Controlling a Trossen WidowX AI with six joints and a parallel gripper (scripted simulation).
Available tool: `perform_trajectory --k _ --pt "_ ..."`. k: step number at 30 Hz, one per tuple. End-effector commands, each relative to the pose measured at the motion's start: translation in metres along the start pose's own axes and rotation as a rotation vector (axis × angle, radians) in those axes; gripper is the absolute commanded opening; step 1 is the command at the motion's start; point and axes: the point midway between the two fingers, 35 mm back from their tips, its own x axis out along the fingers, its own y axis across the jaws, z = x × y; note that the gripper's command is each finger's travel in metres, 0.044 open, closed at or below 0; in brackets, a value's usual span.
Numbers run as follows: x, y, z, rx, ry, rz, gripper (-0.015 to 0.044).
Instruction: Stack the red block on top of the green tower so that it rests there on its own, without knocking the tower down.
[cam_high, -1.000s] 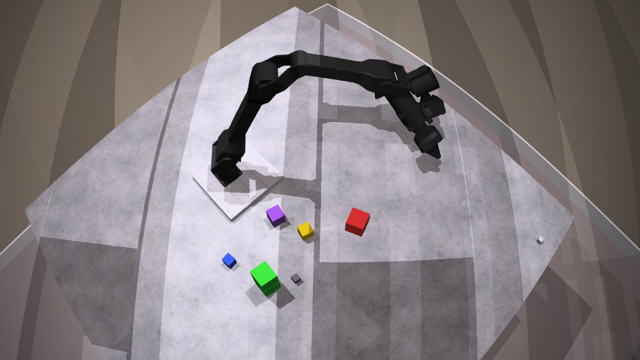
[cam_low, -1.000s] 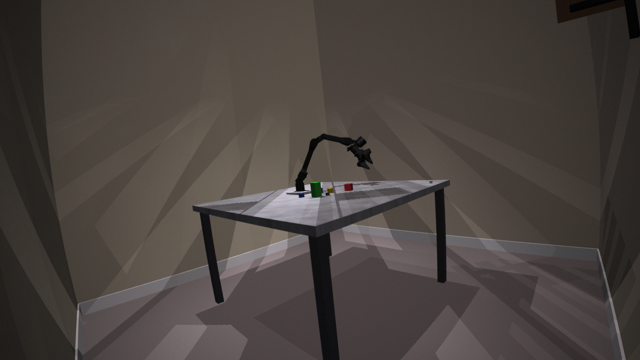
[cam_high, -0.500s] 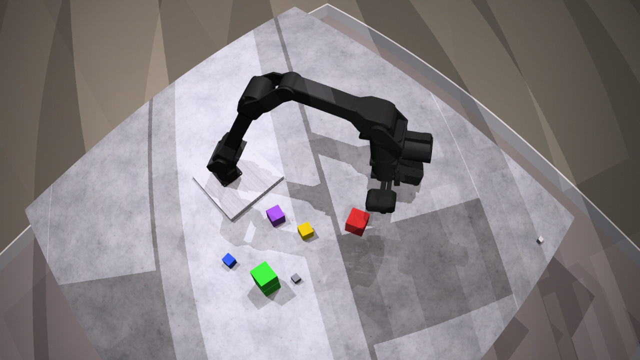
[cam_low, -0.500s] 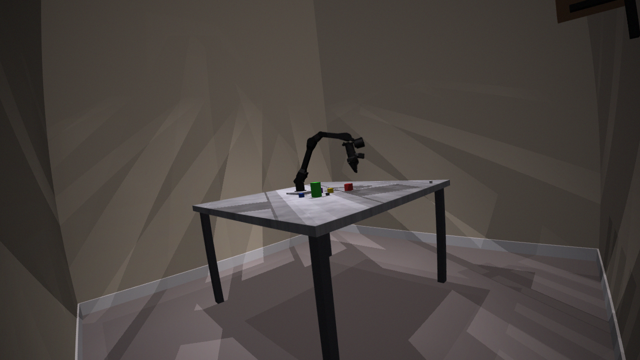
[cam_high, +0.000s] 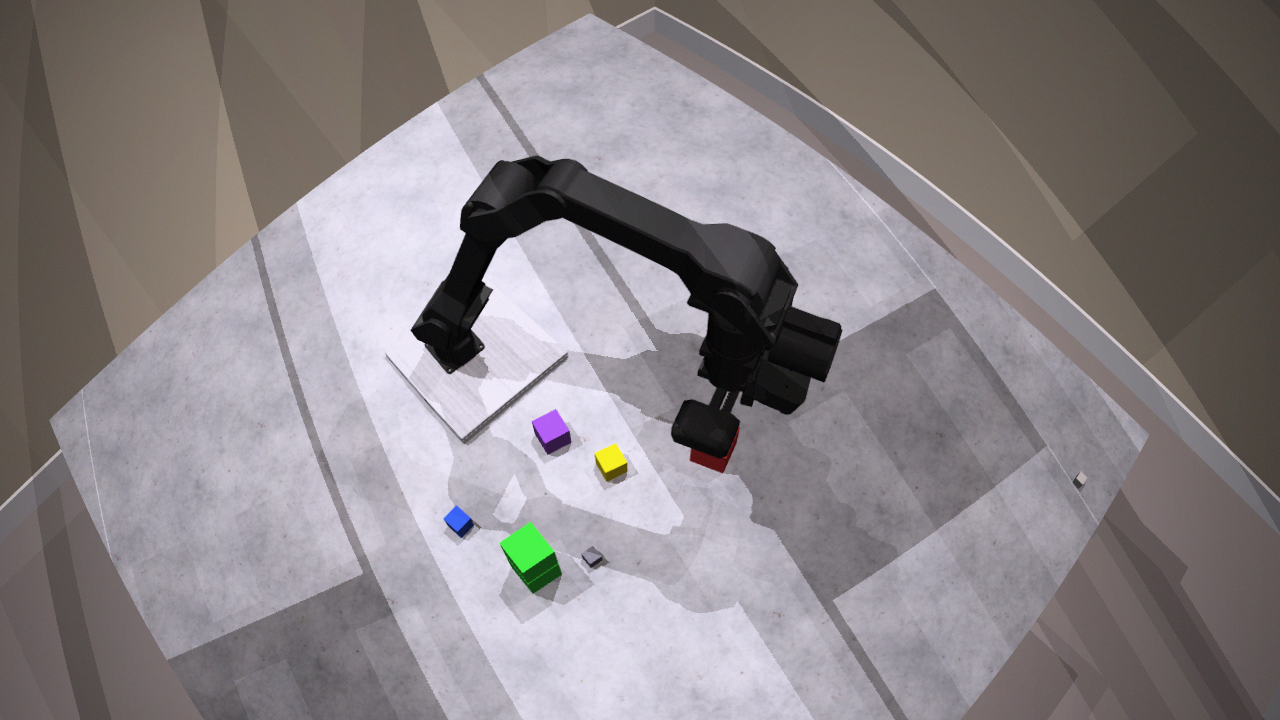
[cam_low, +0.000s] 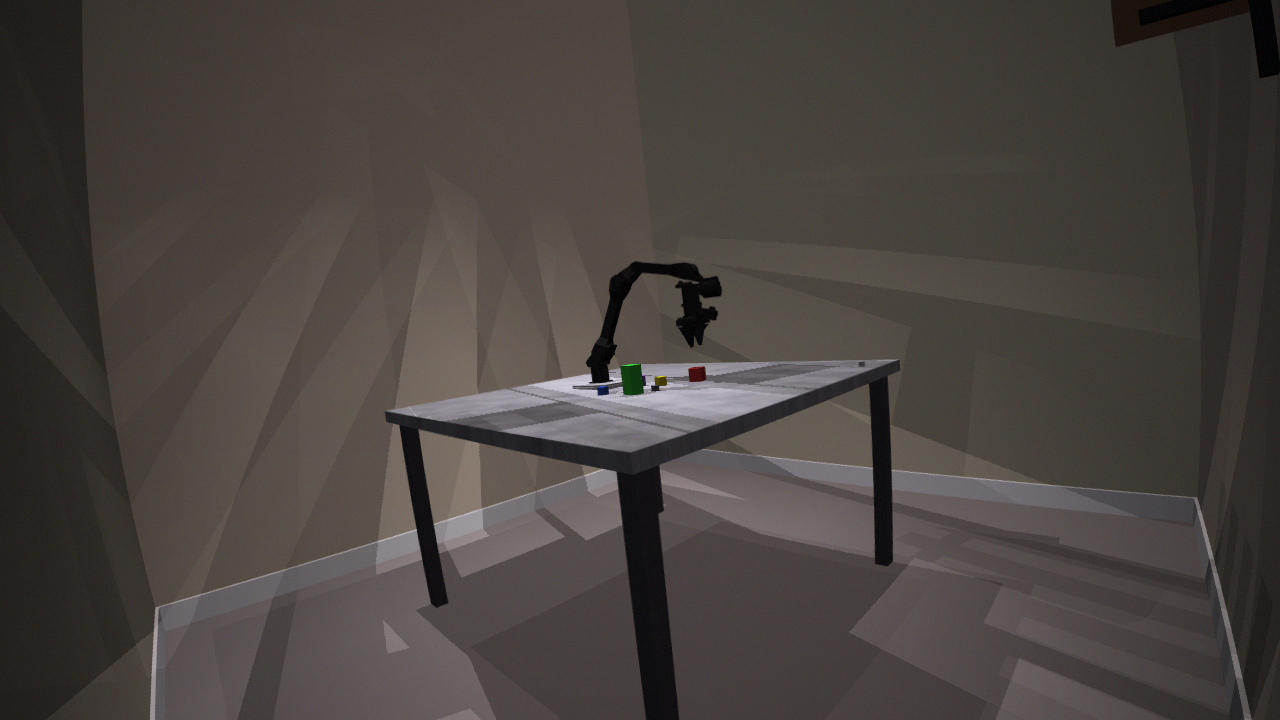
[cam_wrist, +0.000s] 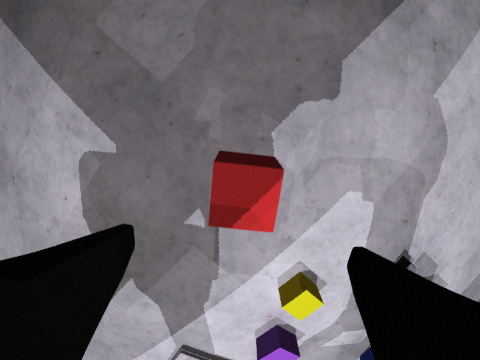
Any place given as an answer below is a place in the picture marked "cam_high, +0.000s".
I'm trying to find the green block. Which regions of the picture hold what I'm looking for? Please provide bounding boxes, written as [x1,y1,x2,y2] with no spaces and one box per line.
[506,557,562,594]
[499,521,559,584]

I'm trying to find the yellow cube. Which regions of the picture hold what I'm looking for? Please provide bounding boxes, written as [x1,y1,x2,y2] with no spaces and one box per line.
[595,443,627,482]

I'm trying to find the blue block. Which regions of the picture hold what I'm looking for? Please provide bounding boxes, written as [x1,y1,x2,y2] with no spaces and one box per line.
[444,506,475,538]

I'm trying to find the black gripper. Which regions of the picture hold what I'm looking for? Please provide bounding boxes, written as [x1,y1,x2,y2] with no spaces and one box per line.
[671,336,764,457]

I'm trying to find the red block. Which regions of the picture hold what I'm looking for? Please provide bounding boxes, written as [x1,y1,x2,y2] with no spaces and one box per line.
[689,428,740,473]

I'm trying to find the purple cube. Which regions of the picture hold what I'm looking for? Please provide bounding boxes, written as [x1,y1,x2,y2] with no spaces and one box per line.
[532,409,572,455]

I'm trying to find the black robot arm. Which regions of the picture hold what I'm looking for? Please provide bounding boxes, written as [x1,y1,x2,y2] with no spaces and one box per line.
[410,155,844,414]

